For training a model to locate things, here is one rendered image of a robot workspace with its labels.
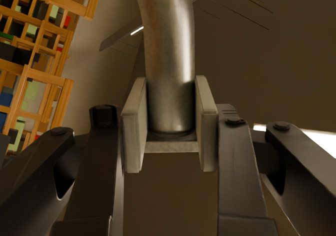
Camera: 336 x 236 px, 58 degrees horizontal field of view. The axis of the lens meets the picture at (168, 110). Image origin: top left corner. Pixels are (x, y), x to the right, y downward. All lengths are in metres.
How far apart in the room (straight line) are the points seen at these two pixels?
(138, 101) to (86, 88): 10.18
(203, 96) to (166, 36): 0.04
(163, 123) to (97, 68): 10.27
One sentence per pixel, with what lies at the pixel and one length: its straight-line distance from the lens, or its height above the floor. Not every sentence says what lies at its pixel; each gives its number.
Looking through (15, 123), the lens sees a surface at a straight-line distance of 7.09.
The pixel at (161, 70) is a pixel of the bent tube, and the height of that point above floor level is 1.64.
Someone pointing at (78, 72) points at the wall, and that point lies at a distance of 10.31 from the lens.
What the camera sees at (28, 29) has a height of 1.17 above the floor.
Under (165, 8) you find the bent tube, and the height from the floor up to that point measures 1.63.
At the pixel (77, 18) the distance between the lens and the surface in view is 10.56.
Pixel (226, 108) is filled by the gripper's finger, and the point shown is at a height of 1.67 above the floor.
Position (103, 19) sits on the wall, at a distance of 10.76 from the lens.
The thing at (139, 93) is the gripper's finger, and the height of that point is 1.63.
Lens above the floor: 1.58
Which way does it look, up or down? 25 degrees up
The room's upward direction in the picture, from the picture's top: 107 degrees clockwise
